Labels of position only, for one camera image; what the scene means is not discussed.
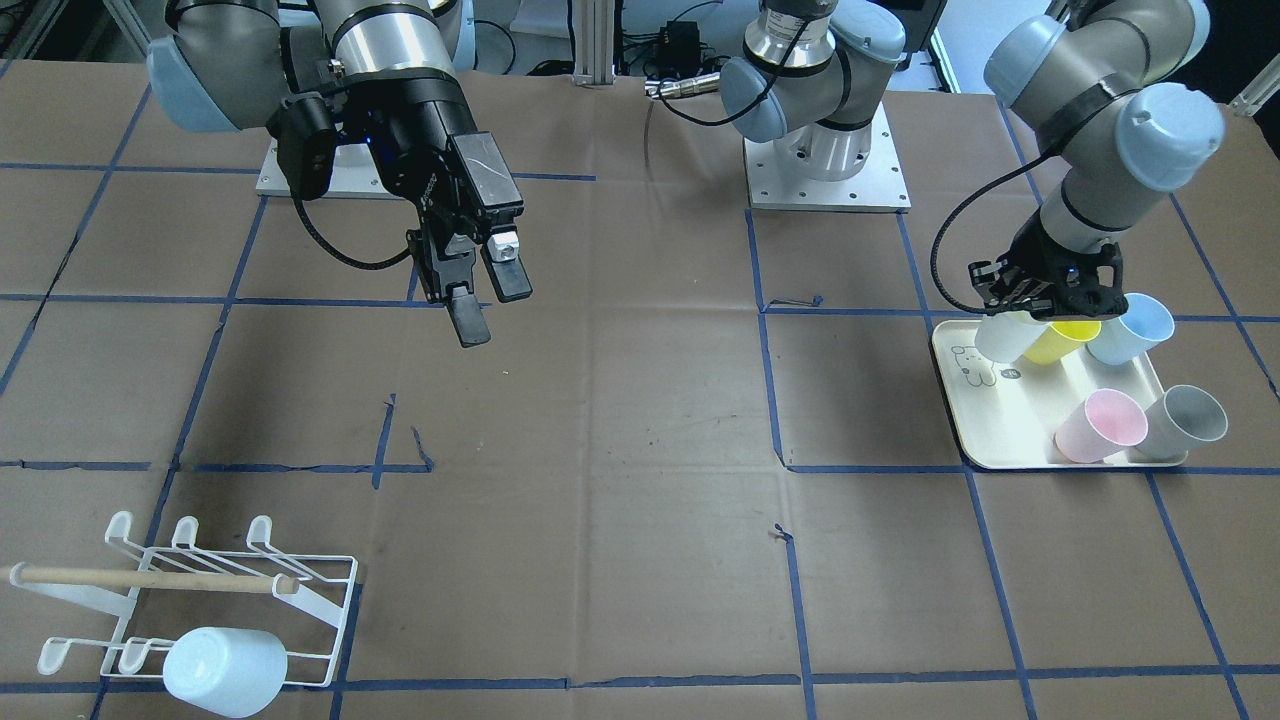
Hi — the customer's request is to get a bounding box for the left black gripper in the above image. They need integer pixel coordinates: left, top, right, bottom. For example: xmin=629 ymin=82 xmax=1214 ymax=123
xmin=968 ymin=215 xmax=1129 ymax=320

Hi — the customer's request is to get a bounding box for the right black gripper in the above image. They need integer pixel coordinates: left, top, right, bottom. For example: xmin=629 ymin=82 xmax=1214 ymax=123
xmin=330 ymin=70 xmax=532 ymax=348

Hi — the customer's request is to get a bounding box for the pale green plastic cup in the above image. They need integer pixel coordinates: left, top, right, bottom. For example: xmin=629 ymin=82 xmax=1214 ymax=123
xmin=974 ymin=311 xmax=1048 ymax=364

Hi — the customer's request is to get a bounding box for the blue plastic cup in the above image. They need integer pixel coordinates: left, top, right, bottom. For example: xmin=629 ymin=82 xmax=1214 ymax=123
xmin=1085 ymin=292 xmax=1176 ymax=366
xmin=163 ymin=626 xmax=288 ymax=717

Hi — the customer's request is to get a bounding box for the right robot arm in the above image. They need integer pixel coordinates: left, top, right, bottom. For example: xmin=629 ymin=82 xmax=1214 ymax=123
xmin=146 ymin=1 xmax=532 ymax=347

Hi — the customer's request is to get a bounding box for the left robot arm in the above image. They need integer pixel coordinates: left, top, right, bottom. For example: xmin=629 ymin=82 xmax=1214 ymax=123
xmin=719 ymin=1 xmax=1225 ymax=320

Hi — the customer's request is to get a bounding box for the yellow plastic cup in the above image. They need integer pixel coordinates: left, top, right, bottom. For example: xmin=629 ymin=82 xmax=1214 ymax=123
xmin=1021 ymin=320 xmax=1103 ymax=366

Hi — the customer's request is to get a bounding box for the pink plastic cup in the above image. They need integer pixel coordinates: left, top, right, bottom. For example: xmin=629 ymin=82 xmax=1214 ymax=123
xmin=1053 ymin=388 xmax=1149 ymax=462

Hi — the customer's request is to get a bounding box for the grey plastic cup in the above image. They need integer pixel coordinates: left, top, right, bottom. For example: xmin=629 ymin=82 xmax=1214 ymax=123
xmin=1135 ymin=384 xmax=1229 ymax=461

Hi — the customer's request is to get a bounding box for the cream plastic tray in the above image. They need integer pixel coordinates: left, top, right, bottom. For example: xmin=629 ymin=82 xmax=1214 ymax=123
xmin=931 ymin=320 xmax=1165 ymax=471

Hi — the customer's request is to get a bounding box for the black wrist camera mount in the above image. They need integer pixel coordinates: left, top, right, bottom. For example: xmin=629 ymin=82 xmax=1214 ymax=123
xmin=1032 ymin=242 xmax=1128 ymax=320

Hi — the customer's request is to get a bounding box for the black braided cable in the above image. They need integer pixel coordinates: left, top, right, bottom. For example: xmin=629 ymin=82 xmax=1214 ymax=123
xmin=932 ymin=150 xmax=1061 ymax=313

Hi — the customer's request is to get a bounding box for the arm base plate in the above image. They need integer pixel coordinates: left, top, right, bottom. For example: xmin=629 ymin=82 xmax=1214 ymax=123
xmin=255 ymin=140 xmax=401 ymax=201
xmin=742 ymin=105 xmax=911 ymax=213

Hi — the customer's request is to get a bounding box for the aluminium frame post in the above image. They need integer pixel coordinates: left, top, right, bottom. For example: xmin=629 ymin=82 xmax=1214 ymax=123
xmin=568 ymin=0 xmax=621 ymax=86

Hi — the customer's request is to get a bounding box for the white wire cup rack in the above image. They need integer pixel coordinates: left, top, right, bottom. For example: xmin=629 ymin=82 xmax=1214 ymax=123
xmin=4 ymin=511 xmax=360 ymax=689

